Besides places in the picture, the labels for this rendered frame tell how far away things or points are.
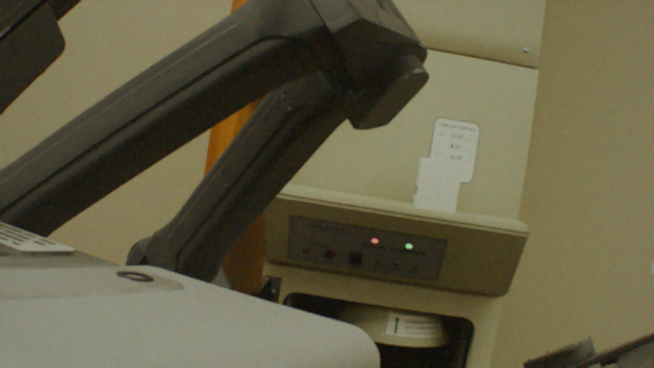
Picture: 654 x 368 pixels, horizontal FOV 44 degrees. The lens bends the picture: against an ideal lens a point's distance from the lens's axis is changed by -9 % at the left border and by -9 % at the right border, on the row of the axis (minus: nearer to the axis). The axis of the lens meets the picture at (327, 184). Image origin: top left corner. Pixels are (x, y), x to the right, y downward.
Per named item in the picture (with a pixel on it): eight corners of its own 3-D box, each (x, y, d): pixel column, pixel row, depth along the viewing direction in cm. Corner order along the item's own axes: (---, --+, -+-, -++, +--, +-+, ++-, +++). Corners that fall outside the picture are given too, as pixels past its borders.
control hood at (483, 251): (264, 255, 116) (275, 180, 116) (506, 293, 114) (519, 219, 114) (250, 267, 105) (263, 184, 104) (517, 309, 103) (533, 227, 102)
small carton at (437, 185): (412, 204, 111) (420, 156, 111) (451, 209, 111) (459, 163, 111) (414, 207, 106) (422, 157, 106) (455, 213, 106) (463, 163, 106)
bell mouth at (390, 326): (333, 311, 135) (339, 276, 135) (446, 328, 134) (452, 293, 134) (324, 334, 117) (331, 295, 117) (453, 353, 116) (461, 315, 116)
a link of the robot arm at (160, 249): (322, -37, 64) (395, 72, 60) (373, -33, 68) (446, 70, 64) (110, 256, 91) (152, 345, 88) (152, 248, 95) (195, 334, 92)
